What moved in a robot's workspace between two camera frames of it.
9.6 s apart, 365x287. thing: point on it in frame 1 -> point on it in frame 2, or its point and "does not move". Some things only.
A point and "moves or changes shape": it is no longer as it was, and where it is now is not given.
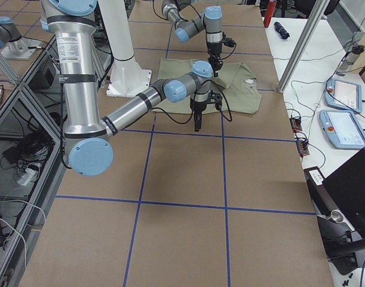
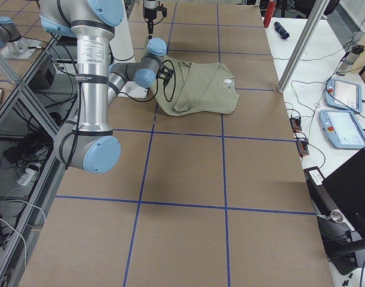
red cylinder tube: (270, 9) does not move
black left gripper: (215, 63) -> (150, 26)
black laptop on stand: (343, 201) does not move
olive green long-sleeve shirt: (235, 82) moves or changes shape
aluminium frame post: (302, 45) does not move
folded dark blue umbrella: (281, 30) does not move
